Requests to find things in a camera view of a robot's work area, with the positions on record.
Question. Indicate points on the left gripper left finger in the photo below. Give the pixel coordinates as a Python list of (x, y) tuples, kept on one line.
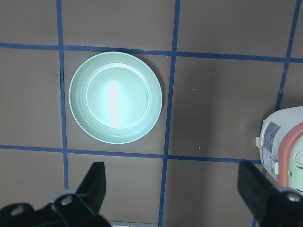
[(81, 208)]

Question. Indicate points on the green plate away from potato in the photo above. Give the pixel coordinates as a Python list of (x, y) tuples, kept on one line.
[(115, 97)]

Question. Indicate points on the white rice cooker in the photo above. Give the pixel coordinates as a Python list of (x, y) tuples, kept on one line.
[(280, 146)]

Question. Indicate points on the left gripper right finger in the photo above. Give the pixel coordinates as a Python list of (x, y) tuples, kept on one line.
[(271, 206)]

